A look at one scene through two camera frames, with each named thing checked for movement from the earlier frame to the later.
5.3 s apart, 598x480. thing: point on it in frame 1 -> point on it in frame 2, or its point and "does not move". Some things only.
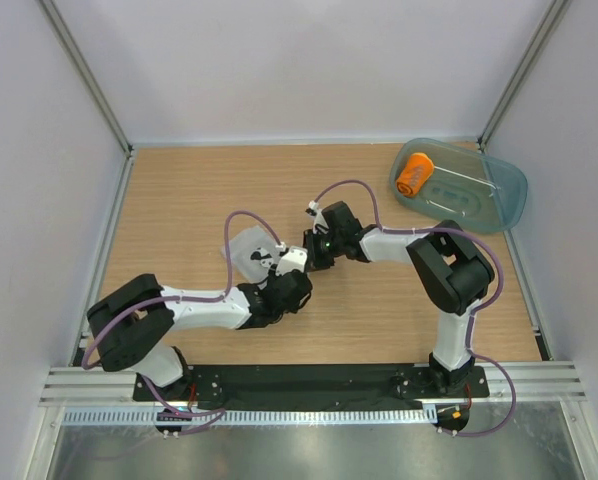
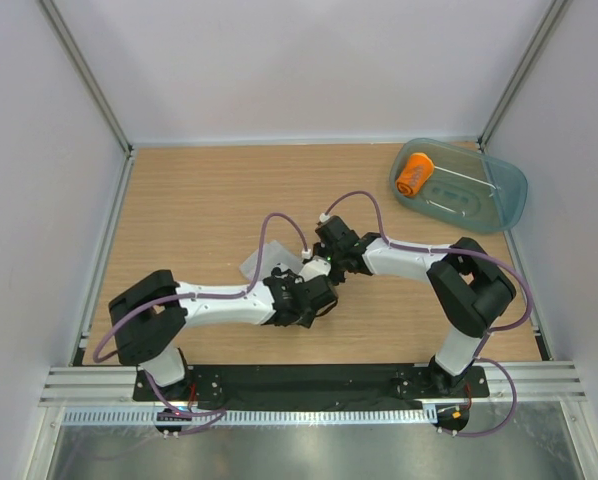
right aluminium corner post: (556, 12) does not move
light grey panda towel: (239, 251) -> (273, 253)
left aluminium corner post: (89, 74) does not move
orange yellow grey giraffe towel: (415, 175) does not move
